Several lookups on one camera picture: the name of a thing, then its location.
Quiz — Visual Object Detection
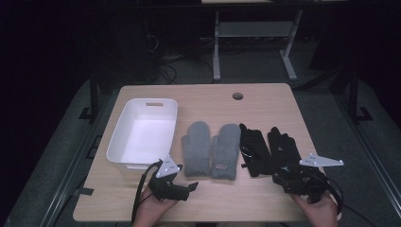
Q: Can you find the white plastic bin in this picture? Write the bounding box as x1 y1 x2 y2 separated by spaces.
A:
106 97 179 171

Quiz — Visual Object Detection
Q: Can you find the black metal stand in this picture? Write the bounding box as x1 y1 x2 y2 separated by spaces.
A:
347 65 374 123
78 68 101 121

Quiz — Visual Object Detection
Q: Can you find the person's left hand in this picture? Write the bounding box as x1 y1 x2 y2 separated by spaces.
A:
131 185 180 227

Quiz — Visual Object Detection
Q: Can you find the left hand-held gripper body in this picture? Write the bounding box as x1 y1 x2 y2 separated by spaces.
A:
148 154 190 202

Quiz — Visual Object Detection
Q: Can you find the grey mitten with label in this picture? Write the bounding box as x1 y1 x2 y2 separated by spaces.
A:
210 123 242 182

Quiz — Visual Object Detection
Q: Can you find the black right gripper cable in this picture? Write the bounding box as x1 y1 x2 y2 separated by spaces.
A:
323 175 376 227

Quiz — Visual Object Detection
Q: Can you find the black glove white print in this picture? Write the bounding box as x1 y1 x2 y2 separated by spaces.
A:
238 123 276 178
267 126 305 178

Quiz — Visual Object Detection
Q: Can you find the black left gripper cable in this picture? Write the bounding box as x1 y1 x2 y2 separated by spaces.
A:
131 160 164 225

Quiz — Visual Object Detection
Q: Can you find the dark tape strip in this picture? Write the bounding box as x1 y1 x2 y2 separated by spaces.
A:
75 186 95 197

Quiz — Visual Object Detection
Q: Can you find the person's right hand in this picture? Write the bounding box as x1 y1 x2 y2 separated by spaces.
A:
289 192 340 227

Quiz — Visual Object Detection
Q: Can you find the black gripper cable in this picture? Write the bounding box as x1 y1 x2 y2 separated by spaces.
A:
323 175 376 227
131 160 164 225

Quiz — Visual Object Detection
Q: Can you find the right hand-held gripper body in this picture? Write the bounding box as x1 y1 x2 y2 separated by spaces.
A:
289 153 345 204

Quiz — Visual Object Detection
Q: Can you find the white metal desk frame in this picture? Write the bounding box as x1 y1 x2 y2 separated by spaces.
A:
212 9 305 82

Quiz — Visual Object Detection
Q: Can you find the bundle of floor cables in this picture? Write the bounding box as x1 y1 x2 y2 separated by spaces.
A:
153 51 216 85

